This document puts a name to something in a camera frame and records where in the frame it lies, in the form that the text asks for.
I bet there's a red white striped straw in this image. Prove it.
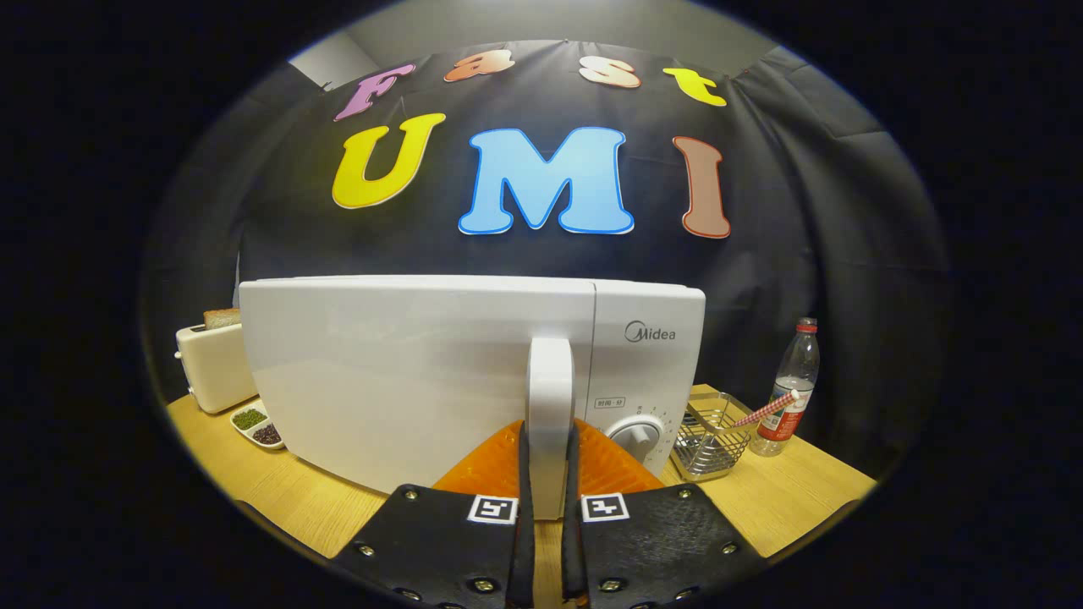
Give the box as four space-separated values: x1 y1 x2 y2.
732 389 800 429

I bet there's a white divided bean dish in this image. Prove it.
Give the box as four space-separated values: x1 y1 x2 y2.
230 403 287 451

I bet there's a metal wire basket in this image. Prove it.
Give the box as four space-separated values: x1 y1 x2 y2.
674 392 756 483

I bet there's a clear plastic water bottle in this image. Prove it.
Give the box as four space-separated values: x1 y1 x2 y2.
749 317 821 458

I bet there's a white toaster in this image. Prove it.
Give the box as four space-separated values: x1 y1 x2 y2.
175 321 259 415

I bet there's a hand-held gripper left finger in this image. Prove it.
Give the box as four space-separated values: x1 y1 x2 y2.
330 420 536 609

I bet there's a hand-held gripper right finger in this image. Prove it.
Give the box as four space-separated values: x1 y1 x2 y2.
561 419 745 609

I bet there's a white microwave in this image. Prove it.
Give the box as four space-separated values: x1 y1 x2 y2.
239 275 706 519

